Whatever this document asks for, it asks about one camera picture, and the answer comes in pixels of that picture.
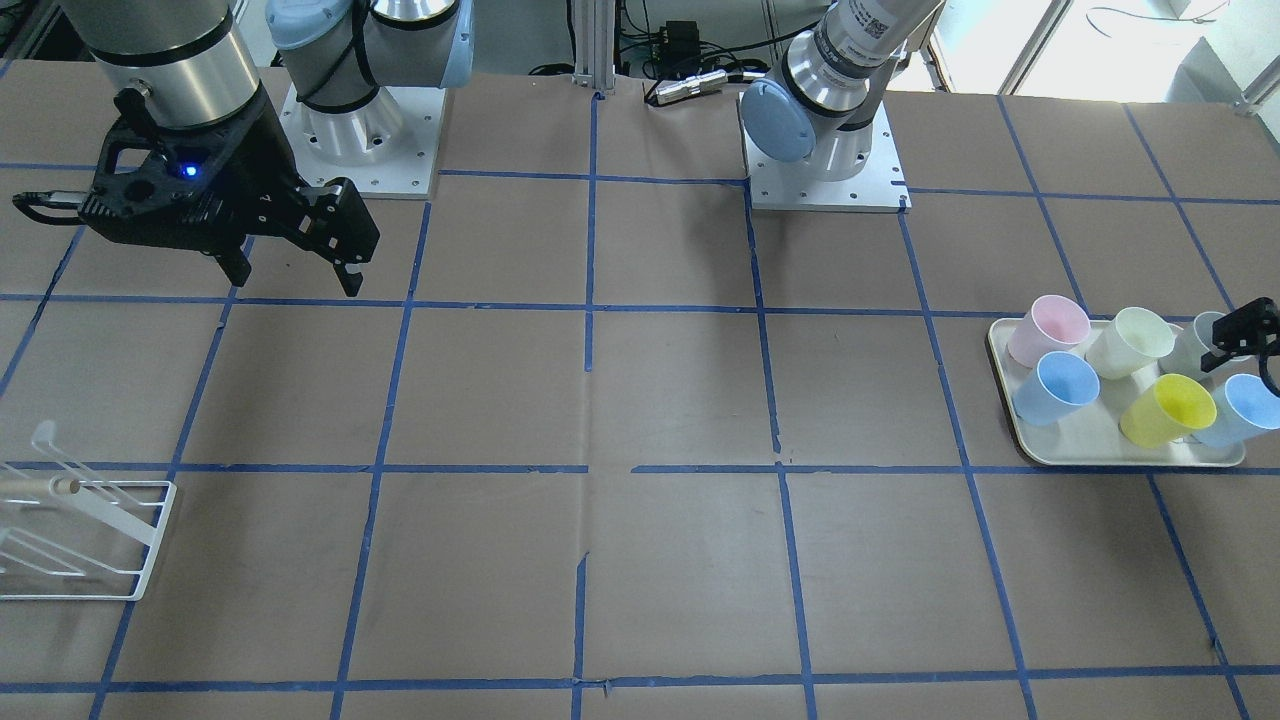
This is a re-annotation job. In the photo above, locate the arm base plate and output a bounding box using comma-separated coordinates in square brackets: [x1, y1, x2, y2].
[742, 105, 913, 213]
[280, 87, 448, 200]

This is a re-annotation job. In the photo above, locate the grey blue cup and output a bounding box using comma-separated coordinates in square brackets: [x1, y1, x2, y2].
[1158, 311, 1228, 380]

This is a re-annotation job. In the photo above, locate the aluminium frame post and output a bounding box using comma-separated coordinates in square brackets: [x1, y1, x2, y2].
[570, 0, 618, 96]

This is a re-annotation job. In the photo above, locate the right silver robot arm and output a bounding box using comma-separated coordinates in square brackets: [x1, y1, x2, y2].
[13, 1, 474, 297]

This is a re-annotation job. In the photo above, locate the pale green cup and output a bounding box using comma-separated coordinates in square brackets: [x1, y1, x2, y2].
[1085, 307, 1176, 380]

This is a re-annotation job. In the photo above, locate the yellow cup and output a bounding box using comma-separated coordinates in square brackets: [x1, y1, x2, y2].
[1119, 374, 1219, 448]

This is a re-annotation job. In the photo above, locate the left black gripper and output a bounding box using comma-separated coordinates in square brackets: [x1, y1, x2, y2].
[1199, 297, 1279, 374]

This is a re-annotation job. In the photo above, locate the white wire cup rack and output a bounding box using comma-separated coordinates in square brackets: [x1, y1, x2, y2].
[1, 420, 178, 602]

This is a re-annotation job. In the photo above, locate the blue cup on tray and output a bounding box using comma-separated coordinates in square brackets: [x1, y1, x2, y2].
[1012, 351, 1101, 427]

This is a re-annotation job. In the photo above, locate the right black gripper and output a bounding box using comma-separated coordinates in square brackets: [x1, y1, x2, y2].
[78, 74, 380, 299]

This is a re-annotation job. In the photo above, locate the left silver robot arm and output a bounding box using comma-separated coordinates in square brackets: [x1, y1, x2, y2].
[740, 1, 1198, 384]

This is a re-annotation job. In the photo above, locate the cream plastic tray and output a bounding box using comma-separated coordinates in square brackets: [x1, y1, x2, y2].
[986, 318, 1245, 468]

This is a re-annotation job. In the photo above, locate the pink cup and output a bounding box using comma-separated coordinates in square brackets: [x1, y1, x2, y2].
[1007, 293, 1092, 368]

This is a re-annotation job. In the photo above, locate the light blue cup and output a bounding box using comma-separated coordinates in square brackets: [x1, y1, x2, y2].
[1192, 374, 1279, 447]

